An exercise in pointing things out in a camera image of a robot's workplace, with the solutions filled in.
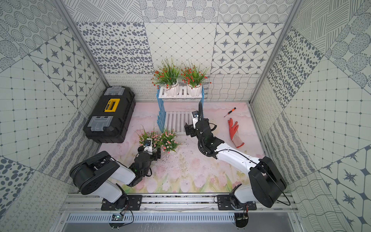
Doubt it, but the aluminium mounting rail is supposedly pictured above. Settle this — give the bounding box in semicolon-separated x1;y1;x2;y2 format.
58;193;299;213

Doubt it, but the pink flower potted plant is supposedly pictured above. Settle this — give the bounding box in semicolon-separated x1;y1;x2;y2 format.
138;127;161;150
159;129;180;153

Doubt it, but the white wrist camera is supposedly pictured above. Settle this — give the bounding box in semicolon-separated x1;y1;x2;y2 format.
192;111;199;128
144;138;153;155

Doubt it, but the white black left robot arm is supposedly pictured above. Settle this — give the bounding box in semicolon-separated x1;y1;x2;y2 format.
70;146;161;209

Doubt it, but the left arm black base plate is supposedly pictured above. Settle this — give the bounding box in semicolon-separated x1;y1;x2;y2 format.
101;195;143;211

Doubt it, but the black yellow toolbox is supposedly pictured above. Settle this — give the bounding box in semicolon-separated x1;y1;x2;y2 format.
84;86;136;143

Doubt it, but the orange black screwdriver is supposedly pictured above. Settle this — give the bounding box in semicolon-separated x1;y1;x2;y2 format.
224;107;236;118

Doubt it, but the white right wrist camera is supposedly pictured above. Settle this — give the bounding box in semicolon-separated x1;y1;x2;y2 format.
192;111;199;128

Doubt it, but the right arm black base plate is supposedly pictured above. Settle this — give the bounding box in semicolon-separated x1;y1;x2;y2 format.
213;194;257;211

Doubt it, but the blue white two-tier rack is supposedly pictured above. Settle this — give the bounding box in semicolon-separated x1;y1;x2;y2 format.
157;86;204;134

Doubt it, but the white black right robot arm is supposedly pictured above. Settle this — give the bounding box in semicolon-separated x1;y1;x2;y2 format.
184;119;287;209

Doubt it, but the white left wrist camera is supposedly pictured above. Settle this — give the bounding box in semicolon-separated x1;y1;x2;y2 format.
144;138;153;155

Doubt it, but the red flower potted plant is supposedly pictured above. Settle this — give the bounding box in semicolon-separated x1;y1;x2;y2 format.
181;61;209;97
152;58;180;97

